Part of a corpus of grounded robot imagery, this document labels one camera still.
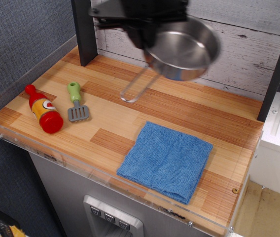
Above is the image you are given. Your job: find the stainless steel saucepan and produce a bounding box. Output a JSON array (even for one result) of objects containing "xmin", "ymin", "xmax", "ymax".
[{"xmin": 120, "ymin": 17, "xmax": 221, "ymax": 103}]

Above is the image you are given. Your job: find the silver dispenser button panel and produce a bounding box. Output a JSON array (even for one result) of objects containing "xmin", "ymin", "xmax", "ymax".
[{"xmin": 83, "ymin": 195, "xmax": 144, "ymax": 237}]

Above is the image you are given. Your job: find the dark upright post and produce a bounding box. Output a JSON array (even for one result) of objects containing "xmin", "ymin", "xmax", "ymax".
[
  {"xmin": 257, "ymin": 55, "xmax": 280, "ymax": 122},
  {"xmin": 71, "ymin": 0, "xmax": 98, "ymax": 67}
]

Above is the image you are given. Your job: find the dark right upright post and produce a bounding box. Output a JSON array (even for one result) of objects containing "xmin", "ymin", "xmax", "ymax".
[{"xmin": 257, "ymin": 55, "xmax": 280, "ymax": 122}]

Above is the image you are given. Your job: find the grey toy fridge cabinet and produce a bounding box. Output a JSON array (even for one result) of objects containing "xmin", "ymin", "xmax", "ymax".
[{"xmin": 30, "ymin": 154, "xmax": 207, "ymax": 237}]

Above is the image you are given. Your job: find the blue folded cloth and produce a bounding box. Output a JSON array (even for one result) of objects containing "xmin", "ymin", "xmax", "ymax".
[{"xmin": 117, "ymin": 121, "xmax": 213, "ymax": 204}]

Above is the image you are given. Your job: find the red toy ketchup bottle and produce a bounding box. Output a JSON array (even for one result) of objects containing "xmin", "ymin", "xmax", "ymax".
[{"xmin": 25, "ymin": 84, "xmax": 64, "ymax": 134}]

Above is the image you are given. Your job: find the dark left upright post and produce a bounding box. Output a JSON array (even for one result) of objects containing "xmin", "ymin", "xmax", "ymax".
[{"xmin": 71, "ymin": 0, "xmax": 98, "ymax": 67}]

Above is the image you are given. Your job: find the green handled grey toy spatula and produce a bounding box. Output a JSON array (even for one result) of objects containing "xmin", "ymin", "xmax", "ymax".
[{"xmin": 67, "ymin": 82, "xmax": 90, "ymax": 122}]

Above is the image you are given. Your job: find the clear acrylic table guard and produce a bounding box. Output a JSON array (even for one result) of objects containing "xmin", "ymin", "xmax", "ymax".
[{"xmin": 0, "ymin": 30, "xmax": 263, "ymax": 237}]

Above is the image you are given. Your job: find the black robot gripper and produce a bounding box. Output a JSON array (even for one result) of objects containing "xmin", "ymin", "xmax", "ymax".
[{"xmin": 88, "ymin": 0, "xmax": 189, "ymax": 49}]

